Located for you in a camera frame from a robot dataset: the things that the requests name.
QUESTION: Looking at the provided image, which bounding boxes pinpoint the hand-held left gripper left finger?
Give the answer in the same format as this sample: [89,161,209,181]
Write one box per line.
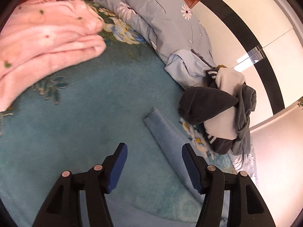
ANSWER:
[32,142,128,227]

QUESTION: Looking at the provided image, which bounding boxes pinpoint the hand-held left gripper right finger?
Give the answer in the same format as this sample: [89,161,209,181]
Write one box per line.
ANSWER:
[181,143,276,227]

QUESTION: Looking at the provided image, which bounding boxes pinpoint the blue fleece pants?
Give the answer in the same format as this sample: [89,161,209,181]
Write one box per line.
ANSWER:
[143,107,206,197]

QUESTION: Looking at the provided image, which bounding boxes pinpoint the pink fleece garment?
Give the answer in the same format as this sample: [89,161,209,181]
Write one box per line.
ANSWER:
[0,0,106,111]

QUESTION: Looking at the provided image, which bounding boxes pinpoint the black white-striped garment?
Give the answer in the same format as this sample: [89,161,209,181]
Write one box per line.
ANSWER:
[204,67,236,156]

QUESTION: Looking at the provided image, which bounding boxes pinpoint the light blue daisy bedsheet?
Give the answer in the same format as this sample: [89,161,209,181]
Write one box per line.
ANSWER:
[231,137,258,187]

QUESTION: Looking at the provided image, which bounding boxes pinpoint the teal floral blanket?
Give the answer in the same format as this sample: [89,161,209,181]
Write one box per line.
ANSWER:
[0,0,257,227]

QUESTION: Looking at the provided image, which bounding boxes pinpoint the dark grey fleece garment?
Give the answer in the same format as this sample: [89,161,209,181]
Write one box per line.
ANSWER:
[179,86,239,126]

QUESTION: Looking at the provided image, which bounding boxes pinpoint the white garment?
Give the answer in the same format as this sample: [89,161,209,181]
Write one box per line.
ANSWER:
[204,68,247,140]

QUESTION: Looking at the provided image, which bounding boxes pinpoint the light blue shirt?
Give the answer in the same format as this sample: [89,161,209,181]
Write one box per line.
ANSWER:
[164,50,217,90]

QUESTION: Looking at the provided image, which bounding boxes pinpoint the blue daisy print pillow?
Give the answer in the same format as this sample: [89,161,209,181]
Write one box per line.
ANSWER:
[93,0,215,68]

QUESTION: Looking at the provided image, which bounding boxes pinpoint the white wardrobe with black stripe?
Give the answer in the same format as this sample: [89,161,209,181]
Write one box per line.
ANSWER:
[189,0,303,130]

